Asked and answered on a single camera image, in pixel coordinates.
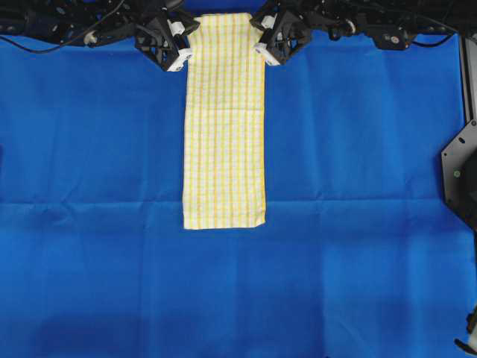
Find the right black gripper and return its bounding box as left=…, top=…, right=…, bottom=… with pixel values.
left=250, top=7, right=310, bottom=66

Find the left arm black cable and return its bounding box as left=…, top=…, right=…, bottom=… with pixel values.
left=0, top=0, right=130, bottom=55

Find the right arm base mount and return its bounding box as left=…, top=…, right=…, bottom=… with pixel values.
left=440, top=40, right=476, bottom=231

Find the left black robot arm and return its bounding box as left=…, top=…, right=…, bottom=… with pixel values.
left=1, top=0, right=200, bottom=72

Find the black white clip object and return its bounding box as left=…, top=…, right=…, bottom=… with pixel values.
left=454, top=307, right=476, bottom=357

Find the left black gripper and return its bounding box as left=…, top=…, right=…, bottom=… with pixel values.
left=134, top=7, right=200, bottom=72

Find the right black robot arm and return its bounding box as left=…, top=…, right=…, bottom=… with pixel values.
left=250, top=0, right=476, bottom=66

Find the yellow striped towel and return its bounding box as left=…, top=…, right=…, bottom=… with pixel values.
left=183, top=13, right=266, bottom=230

